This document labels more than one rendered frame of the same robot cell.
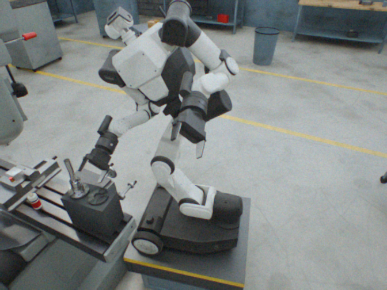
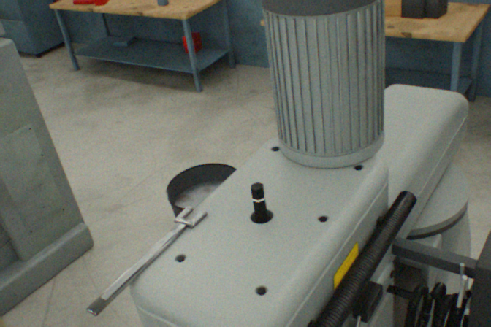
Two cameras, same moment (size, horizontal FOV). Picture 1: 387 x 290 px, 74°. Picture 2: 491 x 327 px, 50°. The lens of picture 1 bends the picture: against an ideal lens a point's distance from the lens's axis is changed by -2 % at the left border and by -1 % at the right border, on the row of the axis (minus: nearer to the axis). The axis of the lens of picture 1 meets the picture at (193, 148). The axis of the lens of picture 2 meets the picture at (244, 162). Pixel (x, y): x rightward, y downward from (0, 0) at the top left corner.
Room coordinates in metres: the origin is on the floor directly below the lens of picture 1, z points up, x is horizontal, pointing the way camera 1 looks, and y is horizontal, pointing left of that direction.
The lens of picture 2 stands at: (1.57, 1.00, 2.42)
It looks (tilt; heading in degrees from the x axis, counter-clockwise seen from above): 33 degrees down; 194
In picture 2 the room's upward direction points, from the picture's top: 10 degrees counter-clockwise
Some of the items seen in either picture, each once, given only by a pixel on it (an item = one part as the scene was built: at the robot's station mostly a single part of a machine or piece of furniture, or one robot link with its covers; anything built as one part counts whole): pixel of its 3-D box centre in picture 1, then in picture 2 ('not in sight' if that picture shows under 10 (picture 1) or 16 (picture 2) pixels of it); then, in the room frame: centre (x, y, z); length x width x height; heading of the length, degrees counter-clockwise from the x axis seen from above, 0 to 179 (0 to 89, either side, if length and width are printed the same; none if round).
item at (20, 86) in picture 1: (16, 88); not in sight; (1.11, 0.82, 1.46); 0.07 x 0.07 x 0.06
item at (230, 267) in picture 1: (193, 240); not in sight; (1.10, 0.00, 0.20); 0.78 x 0.68 x 0.40; 77
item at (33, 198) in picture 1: (33, 199); not in sight; (0.84, 0.80, 0.99); 0.04 x 0.04 x 0.11
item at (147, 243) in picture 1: (147, 243); not in sight; (0.89, 0.30, 0.50); 0.20 x 0.05 x 0.20; 77
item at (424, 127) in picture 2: not in sight; (381, 169); (0.47, 1.07, 1.66); 0.80 x 0.23 x 0.20; 155
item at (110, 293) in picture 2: not in sight; (149, 256); (1.02, 0.70, 1.89); 0.24 x 0.04 x 0.01; 156
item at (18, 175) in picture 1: (16, 175); not in sight; (0.96, 0.93, 1.04); 0.06 x 0.05 x 0.06; 66
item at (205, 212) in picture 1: (198, 200); not in sight; (1.09, -0.03, 0.68); 0.21 x 0.20 x 0.13; 77
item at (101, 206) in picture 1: (93, 207); not in sight; (0.76, 0.47, 1.03); 0.22 x 0.12 x 0.20; 71
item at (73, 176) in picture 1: (70, 170); not in sight; (0.78, 0.51, 1.25); 0.03 x 0.03 x 0.11
